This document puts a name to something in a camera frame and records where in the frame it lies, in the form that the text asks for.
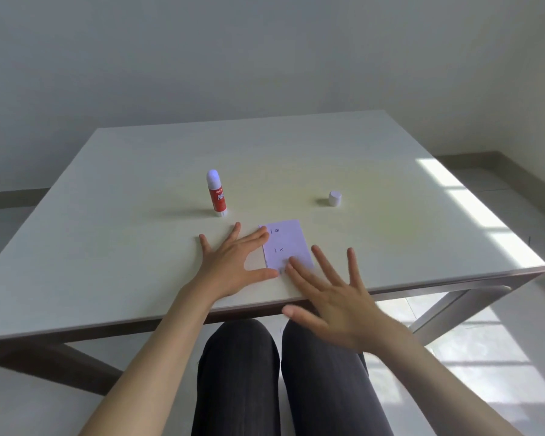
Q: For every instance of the person's left hand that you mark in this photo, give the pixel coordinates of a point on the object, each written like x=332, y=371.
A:
x=227, y=272

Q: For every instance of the person's right hand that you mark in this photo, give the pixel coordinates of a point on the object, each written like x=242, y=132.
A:
x=340, y=313

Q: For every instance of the person's left middle finger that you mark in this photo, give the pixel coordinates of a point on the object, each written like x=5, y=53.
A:
x=253, y=240

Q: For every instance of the person's right thumb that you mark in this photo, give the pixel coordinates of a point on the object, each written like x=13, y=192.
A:
x=302, y=316

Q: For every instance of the person's left little finger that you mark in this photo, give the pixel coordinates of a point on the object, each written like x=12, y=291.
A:
x=206, y=248

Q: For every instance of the person's right middle finger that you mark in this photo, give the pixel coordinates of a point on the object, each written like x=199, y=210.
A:
x=327, y=266

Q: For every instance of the person's left thumb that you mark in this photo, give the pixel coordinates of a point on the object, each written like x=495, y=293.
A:
x=262, y=276

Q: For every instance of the white paper card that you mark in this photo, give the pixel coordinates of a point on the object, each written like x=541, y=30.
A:
x=288, y=245

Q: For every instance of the person's right forearm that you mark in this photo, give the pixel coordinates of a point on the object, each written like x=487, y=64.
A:
x=436, y=381

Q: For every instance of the person's left forearm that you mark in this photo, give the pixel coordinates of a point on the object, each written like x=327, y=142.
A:
x=150, y=363

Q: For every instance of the red and white glue stick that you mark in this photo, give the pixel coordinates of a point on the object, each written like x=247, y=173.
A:
x=218, y=197

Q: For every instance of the white glue stick cap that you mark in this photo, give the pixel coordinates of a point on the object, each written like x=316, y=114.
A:
x=335, y=198

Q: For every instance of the dark grey trousers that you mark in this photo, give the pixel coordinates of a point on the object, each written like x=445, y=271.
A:
x=318, y=385

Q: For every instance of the grey table frame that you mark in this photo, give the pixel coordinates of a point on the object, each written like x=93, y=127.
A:
x=458, y=304

